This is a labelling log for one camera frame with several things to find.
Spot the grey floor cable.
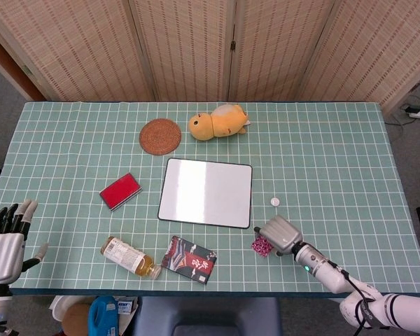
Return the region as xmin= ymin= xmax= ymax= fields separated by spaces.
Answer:
xmin=381 ymin=83 xmax=420 ymax=127

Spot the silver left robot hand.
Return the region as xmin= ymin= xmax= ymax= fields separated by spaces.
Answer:
xmin=0 ymin=198 xmax=50 ymax=285

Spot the round brown woven coaster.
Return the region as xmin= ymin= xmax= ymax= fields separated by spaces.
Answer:
xmin=139 ymin=118 xmax=183 ymax=155

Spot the dark box with red print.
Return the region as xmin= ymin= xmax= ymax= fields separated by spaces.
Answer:
xmin=160 ymin=235 xmax=218 ymax=286

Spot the white plastic container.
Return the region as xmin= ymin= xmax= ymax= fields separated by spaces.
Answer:
xmin=50 ymin=296 xmax=70 ymax=322

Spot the brown round container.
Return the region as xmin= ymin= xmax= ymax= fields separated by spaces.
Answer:
xmin=61 ymin=302 xmax=92 ymax=336

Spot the white board black frame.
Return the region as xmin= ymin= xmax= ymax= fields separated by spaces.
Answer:
xmin=157 ymin=157 xmax=253 ymax=230

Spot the woven bamboo screen panel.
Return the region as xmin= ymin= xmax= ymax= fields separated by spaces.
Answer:
xmin=127 ymin=0 xmax=239 ymax=102
xmin=299 ymin=0 xmax=420 ymax=115
xmin=227 ymin=0 xmax=337 ymax=102
xmin=0 ymin=0 xmax=158 ymax=102

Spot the white carton with blue print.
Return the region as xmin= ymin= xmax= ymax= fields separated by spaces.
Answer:
xmin=117 ymin=297 xmax=140 ymax=316

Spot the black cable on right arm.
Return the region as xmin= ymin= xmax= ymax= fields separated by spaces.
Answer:
xmin=327 ymin=260 xmax=376 ymax=330

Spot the dark blue chair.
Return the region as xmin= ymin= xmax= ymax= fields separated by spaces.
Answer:
xmin=131 ymin=297 xmax=283 ymax=336

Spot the green checked tablecloth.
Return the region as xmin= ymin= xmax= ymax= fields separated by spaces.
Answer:
xmin=0 ymin=101 xmax=420 ymax=292

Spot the blue plastic jug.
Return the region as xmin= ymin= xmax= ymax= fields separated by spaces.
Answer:
xmin=89 ymin=296 xmax=120 ymax=336

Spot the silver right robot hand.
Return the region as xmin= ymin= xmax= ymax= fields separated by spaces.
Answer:
xmin=253 ymin=215 xmax=305 ymax=256

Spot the tea bottle with white label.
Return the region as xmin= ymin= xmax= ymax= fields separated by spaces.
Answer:
xmin=100 ymin=236 xmax=162 ymax=280

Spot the yellow plush animal toy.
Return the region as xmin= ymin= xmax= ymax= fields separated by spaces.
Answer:
xmin=188 ymin=104 xmax=251 ymax=142

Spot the red flat ink pad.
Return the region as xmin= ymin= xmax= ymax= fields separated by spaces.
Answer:
xmin=99 ymin=172 xmax=143 ymax=212

